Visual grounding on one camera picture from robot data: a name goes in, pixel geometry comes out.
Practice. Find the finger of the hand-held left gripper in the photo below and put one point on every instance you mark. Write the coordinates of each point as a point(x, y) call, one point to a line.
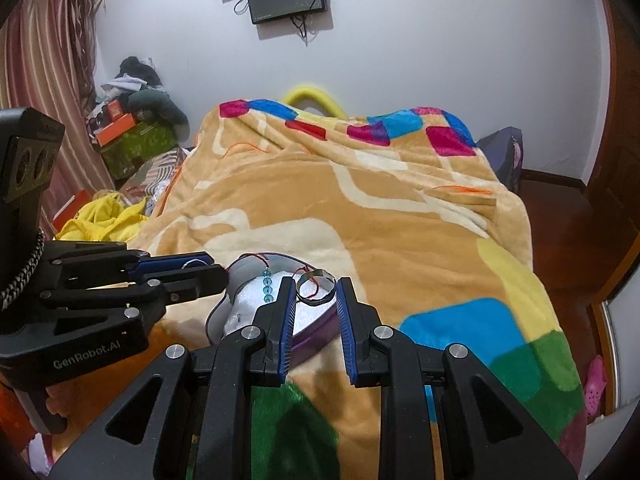
point(170, 261)
point(197, 284)

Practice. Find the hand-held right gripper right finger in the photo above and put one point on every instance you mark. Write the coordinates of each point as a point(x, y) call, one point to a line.
point(346, 332)

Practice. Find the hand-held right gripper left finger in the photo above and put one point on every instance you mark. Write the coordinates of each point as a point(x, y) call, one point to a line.
point(285, 332)

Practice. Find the purple jewelry box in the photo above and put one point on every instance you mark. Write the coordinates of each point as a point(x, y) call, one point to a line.
point(240, 305)

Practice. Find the yellow cloth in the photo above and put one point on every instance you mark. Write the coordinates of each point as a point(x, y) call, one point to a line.
point(100, 220)

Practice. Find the patterned cloth bundle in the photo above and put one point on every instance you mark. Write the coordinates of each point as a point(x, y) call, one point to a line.
point(155, 172)

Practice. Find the orange flat box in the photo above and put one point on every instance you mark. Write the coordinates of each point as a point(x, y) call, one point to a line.
point(70, 210)

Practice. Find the colourful printed blanket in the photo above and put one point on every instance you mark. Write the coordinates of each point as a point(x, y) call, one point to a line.
point(375, 220)

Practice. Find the green cardboard box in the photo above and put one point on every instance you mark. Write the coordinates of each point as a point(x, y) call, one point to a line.
point(145, 146)

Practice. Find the orange shoe box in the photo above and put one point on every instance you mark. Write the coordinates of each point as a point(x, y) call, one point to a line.
point(115, 130)

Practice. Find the pile of dark clothes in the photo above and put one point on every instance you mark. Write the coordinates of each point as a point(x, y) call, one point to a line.
point(145, 95)

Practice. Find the yellow foam tube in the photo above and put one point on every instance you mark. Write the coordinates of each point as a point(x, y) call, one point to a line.
point(305, 91)

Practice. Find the purple bag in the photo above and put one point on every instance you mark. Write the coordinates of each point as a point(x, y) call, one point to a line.
point(502, 155)

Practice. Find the striped pink curtain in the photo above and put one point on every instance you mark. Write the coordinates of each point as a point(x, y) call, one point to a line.
point(35, 60)

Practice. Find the pink clog shoe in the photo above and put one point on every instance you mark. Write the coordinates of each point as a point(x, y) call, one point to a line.
point(595, 385)

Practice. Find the wooden door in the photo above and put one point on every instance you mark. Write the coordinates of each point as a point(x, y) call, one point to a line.
point(616, 160)

